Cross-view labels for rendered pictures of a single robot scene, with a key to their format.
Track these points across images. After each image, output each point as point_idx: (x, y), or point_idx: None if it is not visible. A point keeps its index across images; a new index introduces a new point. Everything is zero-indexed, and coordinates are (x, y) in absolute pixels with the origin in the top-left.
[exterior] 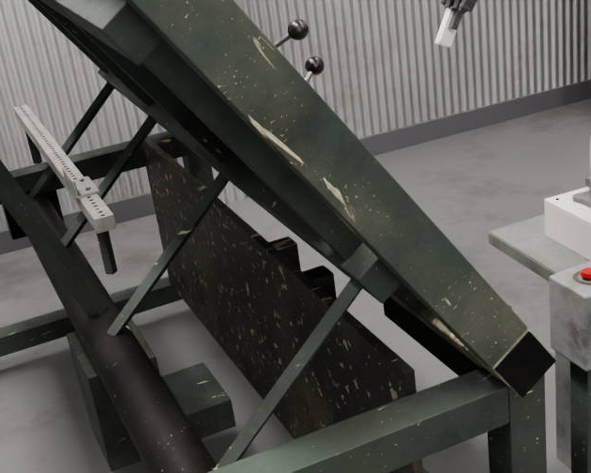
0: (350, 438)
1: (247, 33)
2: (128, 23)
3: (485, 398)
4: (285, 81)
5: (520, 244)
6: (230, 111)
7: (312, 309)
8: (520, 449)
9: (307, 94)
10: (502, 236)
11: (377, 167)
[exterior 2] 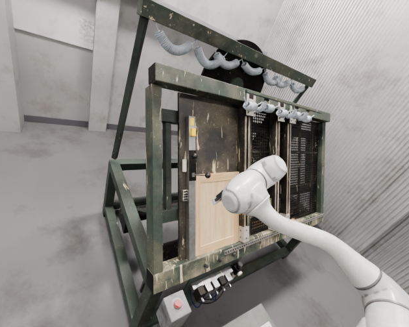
0: (136, 231)
1: (150, 129)
2: None
3: (144, 269)
4: (150, 146)
5: (251, 314)
6: (165, 151)
7: None
8: (143, 293)
9: (151, 154)
10: (257, 307)
11: (152, 187)
